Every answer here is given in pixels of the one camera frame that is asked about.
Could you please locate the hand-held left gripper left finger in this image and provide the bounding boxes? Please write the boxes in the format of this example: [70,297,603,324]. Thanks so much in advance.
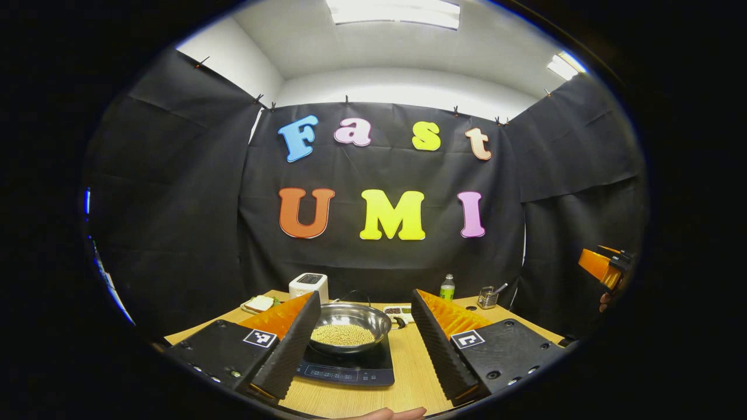
[166,290,323,402]

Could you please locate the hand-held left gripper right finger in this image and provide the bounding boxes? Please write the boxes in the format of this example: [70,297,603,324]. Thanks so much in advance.
[411,289,566,403]

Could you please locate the black induction cooktop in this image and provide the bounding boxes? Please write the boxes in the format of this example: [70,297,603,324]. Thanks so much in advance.
[295,335,396,387]

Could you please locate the steel pot with black handles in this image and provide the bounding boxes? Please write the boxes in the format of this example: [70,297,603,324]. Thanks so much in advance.
[308,302,406,355]

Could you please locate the small sandwich plate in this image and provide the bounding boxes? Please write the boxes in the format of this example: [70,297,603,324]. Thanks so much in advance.
[240,295,281,314]

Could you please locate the pile of yellow soybeans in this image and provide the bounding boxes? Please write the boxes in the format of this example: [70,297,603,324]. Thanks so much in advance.
[311,324,376,347]

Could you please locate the white toaster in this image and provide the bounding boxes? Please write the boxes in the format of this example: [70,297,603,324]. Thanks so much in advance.
[288,272,329,305]

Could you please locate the small ceiling light panel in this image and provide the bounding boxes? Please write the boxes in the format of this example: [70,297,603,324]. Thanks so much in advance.
[546,51,587,81]

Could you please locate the large ceiling light panel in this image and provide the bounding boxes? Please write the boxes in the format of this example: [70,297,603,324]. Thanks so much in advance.
[326,0,462,30]

